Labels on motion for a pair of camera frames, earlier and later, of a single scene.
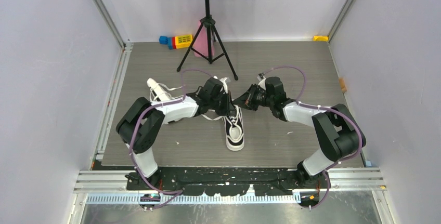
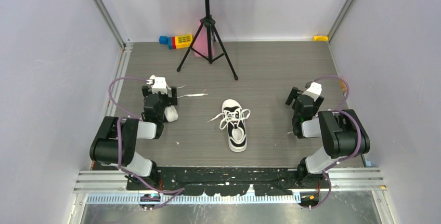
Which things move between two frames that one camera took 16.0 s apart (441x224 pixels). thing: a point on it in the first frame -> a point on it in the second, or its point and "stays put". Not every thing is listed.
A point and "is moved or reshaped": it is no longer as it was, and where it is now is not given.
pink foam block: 200,41 stays put
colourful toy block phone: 178,41 stays put
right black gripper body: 262,99 -> 295,93
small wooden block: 342,84 stays put
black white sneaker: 234,128 is moved or reshaped
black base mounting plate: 230,181 stays put
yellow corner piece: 320,38 stays put
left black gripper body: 220,104 -> 165,101
